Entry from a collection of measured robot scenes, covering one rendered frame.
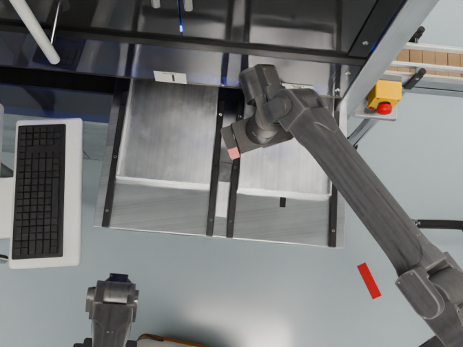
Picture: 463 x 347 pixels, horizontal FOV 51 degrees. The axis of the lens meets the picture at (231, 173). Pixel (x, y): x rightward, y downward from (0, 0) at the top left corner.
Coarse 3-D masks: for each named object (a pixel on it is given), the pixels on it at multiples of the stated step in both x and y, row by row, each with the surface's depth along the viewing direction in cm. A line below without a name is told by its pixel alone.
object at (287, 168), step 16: (320, 96) 147; (288, 144) 143; (240, 160) 137; (256, 160) 141; (272, 160) 141; (288, 160) 141; (304, 160) 142; (240, 176) 140; (256, 176) 140; (272, 176) 140; (288, 176) 140; (304, 176) 140; (320, 176) 141; (272, 192) 138; (288, 192) 137; (304, 192) 136; (320, 192) 139
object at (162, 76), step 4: (156, 72) 129; (160, 72) 129; (164, 72) 129; (168, 72) 129; (156, 76) 132; (160, 76) 131; (164, 76) 131; (168, 76) 131; (176, 76) 130; (180, 76) 130; (184, 76) 130; (156, 80) 134; (160, 80) 133; (164, 80) 133; (168, 80) 133; (172, 80) 133; (176, 80) 133; (180, 80) 132; (184, 80) 132
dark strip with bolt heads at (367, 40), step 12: (384, 0) 93; (396, 0) 92; (372, 12) 97; (384, 12) 96; (372, 24) 101; (384, 24) 100; (360, 36) 106; (372, 36) 105; (360, 48) 110; (348, 72) 120
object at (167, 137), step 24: (144, 96) 144; (168, 96) 145; (192, 96) 145; (216, 96) 142; (144, 120) 143; (168, 120) 143; (192, 120) 143; (120, 144) 137; (144, 144) 141; (168, 144) 141; (192, 144) 141; (120, 168) 138; (144, 168) 139; (168, 168) 139; (192, 168) 140
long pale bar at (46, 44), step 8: (16, 0) 89; (24, 0) 92; (16, 8) 92; (24, 8) 92; (24, 16) 94; (32, 16) 96; (32, 24) 97; (56, 24) 111; (32, 32) 100; (40, 32) 101; (56, 32) 111; (40, 40) 103; (48, 40) 105; (48, 48) 107; (48, 56) 110; (56, 56) 111
